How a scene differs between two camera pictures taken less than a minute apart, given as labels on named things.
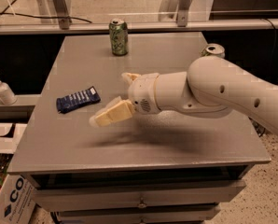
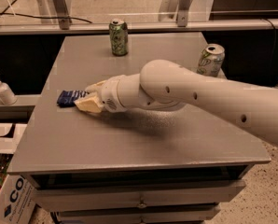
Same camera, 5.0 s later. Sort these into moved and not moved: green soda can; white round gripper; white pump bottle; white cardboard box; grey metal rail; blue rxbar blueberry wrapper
Moved: blue rxbar blueberry wrapper; white round gripper
Not moved: white cardboard box; green soda can; white pump bottle; grey metal rail
